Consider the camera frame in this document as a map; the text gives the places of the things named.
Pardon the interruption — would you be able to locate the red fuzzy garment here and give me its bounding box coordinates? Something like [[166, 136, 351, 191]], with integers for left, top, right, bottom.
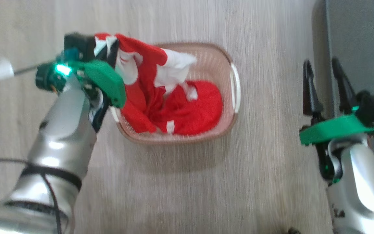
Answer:
[[149, 80, 224, 136]]

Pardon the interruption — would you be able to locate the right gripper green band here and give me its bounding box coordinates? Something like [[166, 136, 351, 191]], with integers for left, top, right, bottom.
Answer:
[[299, 57, 374, 182]]

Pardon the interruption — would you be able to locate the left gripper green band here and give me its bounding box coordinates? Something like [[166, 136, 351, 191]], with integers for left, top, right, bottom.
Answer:
[[35, 39, 127, 132]]

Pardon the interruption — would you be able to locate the thin grey cable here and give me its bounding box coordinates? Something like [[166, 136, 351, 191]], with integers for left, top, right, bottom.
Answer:
[[0, 62, 59, 84]]

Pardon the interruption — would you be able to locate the white tape tag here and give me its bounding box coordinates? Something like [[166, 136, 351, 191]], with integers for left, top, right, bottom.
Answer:
[[0, 58, 15, 81]]

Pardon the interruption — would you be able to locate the perforated plastic laundry basket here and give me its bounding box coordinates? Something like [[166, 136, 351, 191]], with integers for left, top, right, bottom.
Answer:
[[110, 42, 241, 146]]

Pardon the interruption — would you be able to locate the red and white shirt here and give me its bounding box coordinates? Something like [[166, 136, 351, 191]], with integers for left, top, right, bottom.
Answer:
[[94, 32, 198, 134]]

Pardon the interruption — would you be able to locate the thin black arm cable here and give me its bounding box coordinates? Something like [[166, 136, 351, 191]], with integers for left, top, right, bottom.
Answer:
[[0, 154, 63, 234]]

